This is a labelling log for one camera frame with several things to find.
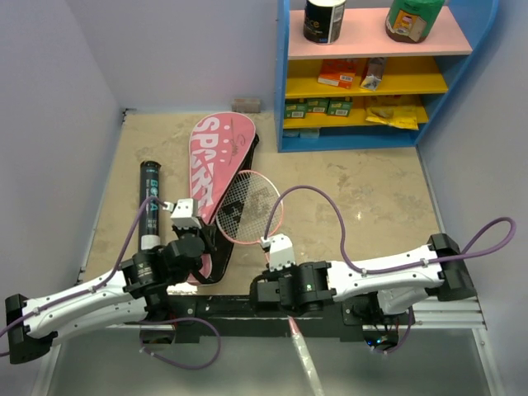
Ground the green box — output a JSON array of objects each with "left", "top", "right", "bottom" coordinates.
[
  {"left": 284, "top": 99, "right": 308, "bottom": 119},
  {"left": 306, "top": 97, "right": 329, "bottom": 114},
  {"left": 327, "top": 97, "right": 353, "bottom": 117}
]

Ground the green box right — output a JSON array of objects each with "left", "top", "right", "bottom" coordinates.
[{"left": 327, "top": 97, "right": 353, "bottom": 117}]

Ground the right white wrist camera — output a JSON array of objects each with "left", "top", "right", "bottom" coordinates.
[{"left": 260, "top": 233, "right": 296, "bottom": 272}]

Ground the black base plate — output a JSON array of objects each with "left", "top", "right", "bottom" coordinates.
[{"left": 146, "top": 293, "right": 415, "bottom": 342}]

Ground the brown wall block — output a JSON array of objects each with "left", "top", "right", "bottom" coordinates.
[{"left": 231, "top": 97, "right": 262, "bottom": 114}]

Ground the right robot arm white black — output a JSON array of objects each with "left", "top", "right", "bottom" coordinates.
[{"left": 249, "top": 233, "right": 477, "bottom": 324}]

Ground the green box middle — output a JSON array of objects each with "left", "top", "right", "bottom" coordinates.
[{"left": 306, "top": 97, "right": 329, "bottom": 114}]

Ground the black white can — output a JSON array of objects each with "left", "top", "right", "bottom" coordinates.
[{"left": 303, "top": 0, "right": 346, "bottom": 45}]

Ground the silver brown pouch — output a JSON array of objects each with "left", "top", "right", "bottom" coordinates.
[{"left": 360, "top": 57, "right": 388, "bottom": 92}]

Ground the yellow snack bag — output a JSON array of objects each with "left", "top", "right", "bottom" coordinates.
[{"left": 365, "top": 106, "right": 418, "bottom": 130}]

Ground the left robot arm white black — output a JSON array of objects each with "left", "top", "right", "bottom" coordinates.
[{"left": 1, "top": 231, "right": 215, "bottom": 365}]

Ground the pink racket bag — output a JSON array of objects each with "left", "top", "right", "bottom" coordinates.
[{"left": 184, "top": 111, "right": 261, "bottom": 286}]

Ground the green box left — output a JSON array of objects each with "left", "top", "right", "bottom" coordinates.
[{"left": 284, "top": 99, "right": 308, "bottom": 119}]

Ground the pink badminton racket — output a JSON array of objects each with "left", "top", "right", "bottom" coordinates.
[{"left": 215, "top": 170, "right": 324, "bottom": 395}]

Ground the green brown jar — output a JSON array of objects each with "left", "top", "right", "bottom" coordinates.
[{"left": 385, "top": 0, "right": 445, "bottom": 44}]

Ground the blue shelf unit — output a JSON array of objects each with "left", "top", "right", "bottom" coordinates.
[{"left": 274, "top": 1, "right": 498, "bottom": 152}]

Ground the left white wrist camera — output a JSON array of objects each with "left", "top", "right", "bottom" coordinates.
[{"left": 163, "top": 198, "right": 203, "bottom": 229}]

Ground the aluminium rail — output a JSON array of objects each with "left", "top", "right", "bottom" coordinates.
[{"left": 53, "top": 293, "right": 490, "bottom": 331}]

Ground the orange box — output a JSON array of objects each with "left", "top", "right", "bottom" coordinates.
[{"left": 318, "top": 59, "right": 358, "bottom": 89}]

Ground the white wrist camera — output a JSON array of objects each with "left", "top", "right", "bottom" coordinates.
[
  {"left": 163, "top": 198, "right": 203, "bottom": 229},
  {"left": 260, "top": 233, "right": 296, "bottom": 272}
]

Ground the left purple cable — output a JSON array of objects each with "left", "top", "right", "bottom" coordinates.
[{"left": 0, "top": 196, "right": 222, "bottom": 367}]

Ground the black shuttlecock tube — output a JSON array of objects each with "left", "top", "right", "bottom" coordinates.
[{"left": 138, "top": 160, "right": 161, "bottom": 251}]

